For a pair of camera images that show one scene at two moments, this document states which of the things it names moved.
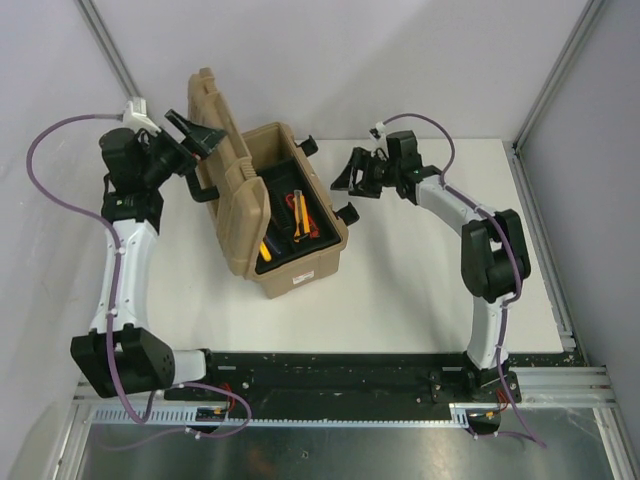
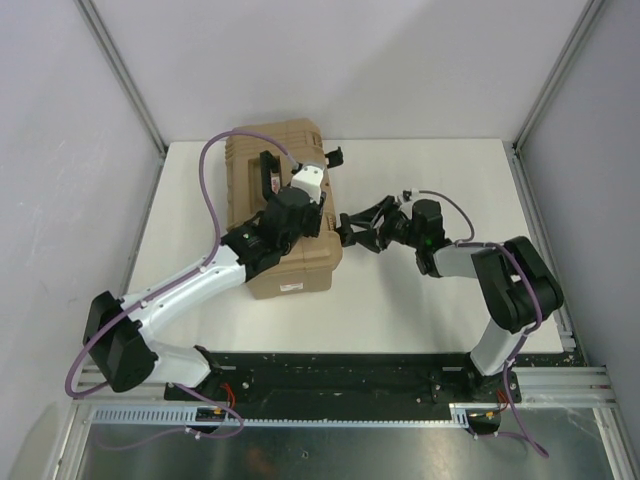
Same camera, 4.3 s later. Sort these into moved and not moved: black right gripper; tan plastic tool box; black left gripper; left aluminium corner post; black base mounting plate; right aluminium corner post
Moved: black right gripper; tan plastic tool box; black left gripper
Not moved: right aluminium corner post; left aluminium corner post; black base mounting plate
